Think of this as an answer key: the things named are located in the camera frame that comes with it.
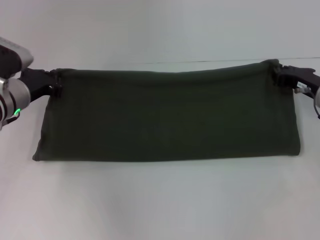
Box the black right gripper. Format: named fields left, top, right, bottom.
left=271, top=62, right=320, bottom=94

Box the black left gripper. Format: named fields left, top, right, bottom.
left=19, top=66, right=64, bottom=104

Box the dark green printed t-shirt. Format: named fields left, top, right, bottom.
left=31, top=58, right=301, bottom=164

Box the silver elbow cable connector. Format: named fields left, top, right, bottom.
left=294, top=82, right=310, bottom=95

